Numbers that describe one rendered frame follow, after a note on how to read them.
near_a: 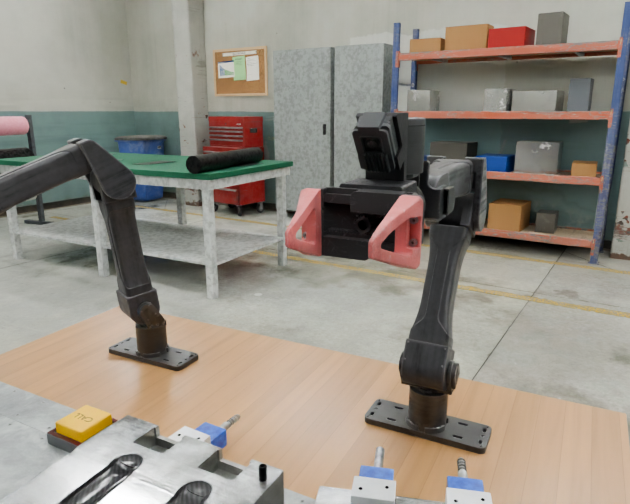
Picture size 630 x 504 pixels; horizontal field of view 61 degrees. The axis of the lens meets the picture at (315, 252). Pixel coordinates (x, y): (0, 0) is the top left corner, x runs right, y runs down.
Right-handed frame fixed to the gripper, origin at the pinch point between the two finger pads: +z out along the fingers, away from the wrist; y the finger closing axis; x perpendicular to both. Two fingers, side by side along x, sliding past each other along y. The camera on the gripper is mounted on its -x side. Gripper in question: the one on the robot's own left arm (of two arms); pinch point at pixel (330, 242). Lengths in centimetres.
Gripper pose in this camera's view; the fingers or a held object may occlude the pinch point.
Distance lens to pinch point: 46.2
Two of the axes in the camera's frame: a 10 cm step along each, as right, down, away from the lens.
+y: 8.9, 1.2, -4.4
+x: 0.1, 9.6, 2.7
